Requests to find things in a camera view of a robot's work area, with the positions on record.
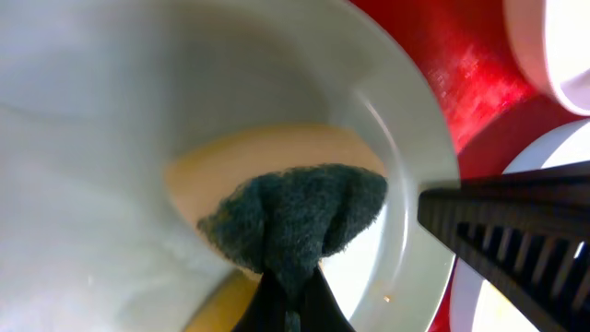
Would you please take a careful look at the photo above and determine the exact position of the white plate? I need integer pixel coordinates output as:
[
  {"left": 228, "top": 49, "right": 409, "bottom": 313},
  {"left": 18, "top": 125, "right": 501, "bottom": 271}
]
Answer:
[{"left": 502, "top": 0, "right": 589, "bottom": 116}]

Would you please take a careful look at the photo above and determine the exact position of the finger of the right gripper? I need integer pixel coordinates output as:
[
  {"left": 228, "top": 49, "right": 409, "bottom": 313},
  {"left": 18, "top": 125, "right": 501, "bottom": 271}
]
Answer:
[{"left": 418, "top": 162, "right": 589, "bottom": 332}]

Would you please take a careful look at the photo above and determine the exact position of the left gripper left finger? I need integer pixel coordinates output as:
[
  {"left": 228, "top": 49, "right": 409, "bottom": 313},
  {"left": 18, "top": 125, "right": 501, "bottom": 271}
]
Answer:
[{"left": 231, "top": 271, "right": 287, "bottom": 332}]

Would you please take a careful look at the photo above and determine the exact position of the green and yellow sponge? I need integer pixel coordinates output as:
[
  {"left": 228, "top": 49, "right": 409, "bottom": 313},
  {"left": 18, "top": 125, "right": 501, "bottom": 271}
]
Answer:
[{"left": 164, "top": 124, "right": 387, "bottom": 331}]

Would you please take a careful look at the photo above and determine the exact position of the light green plate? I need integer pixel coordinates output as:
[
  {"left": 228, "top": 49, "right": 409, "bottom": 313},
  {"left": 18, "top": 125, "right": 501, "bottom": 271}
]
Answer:
[{"left": 1, "top": 1, "right": 458, "bottom": 331}]

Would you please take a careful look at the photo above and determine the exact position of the red plastic tray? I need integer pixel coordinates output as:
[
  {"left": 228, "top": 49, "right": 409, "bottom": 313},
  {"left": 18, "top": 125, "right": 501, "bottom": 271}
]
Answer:
[{"left": 348, "top": 0, "right": 586, "bottom": 332}]

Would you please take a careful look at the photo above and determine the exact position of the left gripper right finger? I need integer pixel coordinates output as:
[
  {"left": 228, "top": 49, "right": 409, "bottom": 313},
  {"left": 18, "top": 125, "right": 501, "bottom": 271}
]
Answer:
[{"left": 299, "top": 267, "right": 355, "bottom": 332}]

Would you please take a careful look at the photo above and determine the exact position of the light blue plate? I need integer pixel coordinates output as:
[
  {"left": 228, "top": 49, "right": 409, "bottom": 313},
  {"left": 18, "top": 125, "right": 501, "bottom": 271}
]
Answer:
[{"left": 449, "top": 119, "right": 589, "bottom": 332}]

